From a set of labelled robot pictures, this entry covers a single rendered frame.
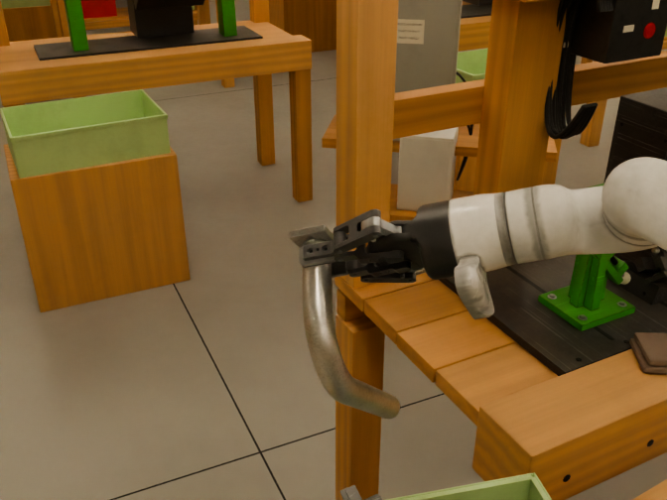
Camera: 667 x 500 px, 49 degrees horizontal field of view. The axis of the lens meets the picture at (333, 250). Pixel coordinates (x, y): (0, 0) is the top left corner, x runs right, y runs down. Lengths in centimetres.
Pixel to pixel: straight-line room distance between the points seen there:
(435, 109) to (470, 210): 102
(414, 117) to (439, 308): 43
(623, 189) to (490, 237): 12
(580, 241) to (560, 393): 71
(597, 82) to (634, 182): 136
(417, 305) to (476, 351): 20
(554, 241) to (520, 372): 79
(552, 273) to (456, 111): 43
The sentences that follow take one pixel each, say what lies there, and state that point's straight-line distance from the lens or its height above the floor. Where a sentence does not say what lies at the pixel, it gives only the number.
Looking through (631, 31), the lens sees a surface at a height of 141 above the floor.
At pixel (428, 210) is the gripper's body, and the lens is 71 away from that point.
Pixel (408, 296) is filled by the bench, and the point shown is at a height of 88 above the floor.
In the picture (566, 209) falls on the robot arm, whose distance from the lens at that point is 69.
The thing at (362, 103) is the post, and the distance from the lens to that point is 149.
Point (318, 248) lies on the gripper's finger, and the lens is 74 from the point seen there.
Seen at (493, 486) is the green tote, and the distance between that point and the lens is 112.
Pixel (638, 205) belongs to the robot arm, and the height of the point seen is 149.
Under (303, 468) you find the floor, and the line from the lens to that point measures 247.
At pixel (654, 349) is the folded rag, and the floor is 93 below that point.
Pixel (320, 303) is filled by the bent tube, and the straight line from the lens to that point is 73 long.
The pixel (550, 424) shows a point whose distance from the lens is 133.
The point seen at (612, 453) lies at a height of 82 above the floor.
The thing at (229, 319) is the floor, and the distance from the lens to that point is 316.
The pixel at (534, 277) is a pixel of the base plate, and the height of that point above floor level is 90.
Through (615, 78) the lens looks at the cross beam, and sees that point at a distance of 207.
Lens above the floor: 176
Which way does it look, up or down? 29 degrees down
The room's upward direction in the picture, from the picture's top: straight up
